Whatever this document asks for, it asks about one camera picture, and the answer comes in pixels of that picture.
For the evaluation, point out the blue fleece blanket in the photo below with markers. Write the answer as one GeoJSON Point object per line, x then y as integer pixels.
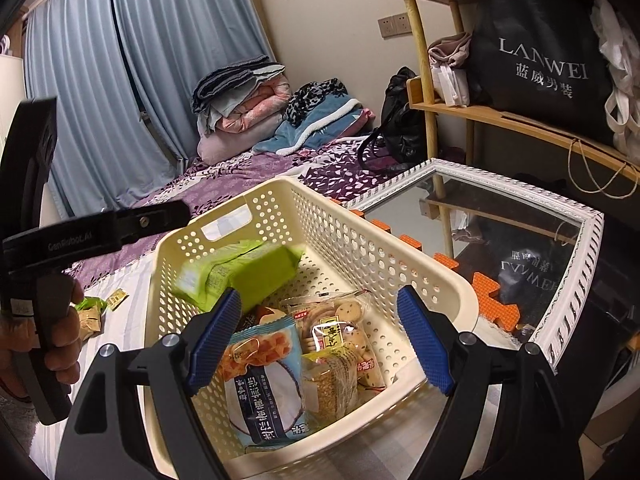
{"type": "Point", "coordinates": [320, 127]}

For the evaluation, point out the black leather handbag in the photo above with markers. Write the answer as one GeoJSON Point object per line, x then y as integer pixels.
{"type": "Point", "coordinates": [400, 120]}

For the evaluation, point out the beige wall socket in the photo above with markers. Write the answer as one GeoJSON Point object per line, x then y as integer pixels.
{"type": "Point", "coordinates": [395, 24]}

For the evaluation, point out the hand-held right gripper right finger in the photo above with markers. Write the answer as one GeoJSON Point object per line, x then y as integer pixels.
{"type": "Point", "coordinates": [425, 340]}

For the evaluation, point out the purple floral bedsheet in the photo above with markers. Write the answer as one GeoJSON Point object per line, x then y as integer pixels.
{"type": "Point", "coordinates": [230, 185]}

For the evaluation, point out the white folded cloth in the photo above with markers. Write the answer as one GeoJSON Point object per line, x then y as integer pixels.
{"type": "Point", "coordinates": [450, 85]}

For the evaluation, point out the cream perforated plastic basket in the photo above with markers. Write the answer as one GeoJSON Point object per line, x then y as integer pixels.
{"type": "Point", "coordinates": [340, 250]}

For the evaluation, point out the small green snack packet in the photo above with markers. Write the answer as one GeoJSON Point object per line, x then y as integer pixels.
{"type": "Point", "coordinates": [92, 304]}

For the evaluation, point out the white cloth tote bags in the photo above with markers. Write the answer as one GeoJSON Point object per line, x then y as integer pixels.
{"type": "Point", "coordinates": [622, 60]}

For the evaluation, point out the pink folded quilt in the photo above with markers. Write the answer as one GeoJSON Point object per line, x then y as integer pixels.
{"type": "Point", "coordinates": [260, 105]}

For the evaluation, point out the yellow sesame snack packet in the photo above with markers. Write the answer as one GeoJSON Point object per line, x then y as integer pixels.
{"type": "Point", "coordinates": [332, 390]}

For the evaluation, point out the black tote bag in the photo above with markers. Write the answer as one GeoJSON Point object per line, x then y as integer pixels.
{"type": "Point", "coordinates": [540, 70]}

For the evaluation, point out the clear round cookie packet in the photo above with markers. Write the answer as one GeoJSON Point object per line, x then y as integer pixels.
{"type": "Point", "coordinates": [345, 325]}

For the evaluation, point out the pink folded clothing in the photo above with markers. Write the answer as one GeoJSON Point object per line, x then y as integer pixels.
{"type": "Point", "coordinates": [450, 50]}

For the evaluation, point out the lavender pillow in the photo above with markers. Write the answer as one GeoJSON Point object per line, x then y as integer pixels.
{"type": "Point", "coordinates": [235, 147]}

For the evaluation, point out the blue coconut snack packet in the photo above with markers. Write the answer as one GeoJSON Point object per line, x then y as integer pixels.
{"type": "Point", "coordinates": [265, 385]}

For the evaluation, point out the person's left hand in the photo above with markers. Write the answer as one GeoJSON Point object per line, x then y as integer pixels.
{"type": "Point", "coordinates": [62, 345]}

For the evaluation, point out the grey-green folded cloth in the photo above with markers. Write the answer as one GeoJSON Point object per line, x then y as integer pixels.
{"type": "Point", "coordinates": [220, 115]}

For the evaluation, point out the blue curtain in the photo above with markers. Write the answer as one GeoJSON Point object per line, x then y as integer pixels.
{"type": "Point", "coordinates": [190, 35]}
{"type": "Point", "coordinates": [95, 110]}

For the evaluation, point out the white wardrobe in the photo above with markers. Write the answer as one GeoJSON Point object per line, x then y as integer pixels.
{"type": "Point", "coordinates": [10, 105]}

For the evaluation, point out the dark striped folded blanket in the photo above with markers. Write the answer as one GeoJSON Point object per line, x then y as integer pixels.
{"type": "Point", "coordinates": [230, 77]}

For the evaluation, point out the orange foam puzzle mat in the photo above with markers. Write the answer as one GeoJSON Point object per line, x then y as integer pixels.
{"type": "Point", "coordinates": [492, 305]}

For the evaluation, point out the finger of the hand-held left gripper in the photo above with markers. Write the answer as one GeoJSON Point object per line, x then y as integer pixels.
{"type": "Point", "coordinates": [155, 220]}

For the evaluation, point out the white framed mirror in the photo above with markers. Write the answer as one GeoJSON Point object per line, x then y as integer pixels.
{"type": "Point", "coordinates": [500, 220]}

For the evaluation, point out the large green biscuit packet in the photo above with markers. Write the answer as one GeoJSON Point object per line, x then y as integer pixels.
{"type": "Point", "coordinates": [240, 275]}

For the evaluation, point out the leopard print scarf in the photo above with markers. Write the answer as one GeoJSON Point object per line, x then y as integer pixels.
{"type": "Point", "coordinates": [312, 100]}

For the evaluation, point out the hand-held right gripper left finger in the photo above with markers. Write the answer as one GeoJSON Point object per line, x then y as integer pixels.
{"type": "Point", "coordinates": [215, 340]}

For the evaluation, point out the wooden shelf rack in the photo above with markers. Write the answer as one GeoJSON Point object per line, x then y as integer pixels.
{"type": "Point", "coordinates": [500, 117]}

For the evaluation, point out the tan snack packet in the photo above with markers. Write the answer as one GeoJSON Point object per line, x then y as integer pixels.
{"type": "Point", "coordinates": [90, 325]}

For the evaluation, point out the red-brown snack packet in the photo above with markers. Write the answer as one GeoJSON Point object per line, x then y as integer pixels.
{"type": "Point", "coordinates": [265, 316]}

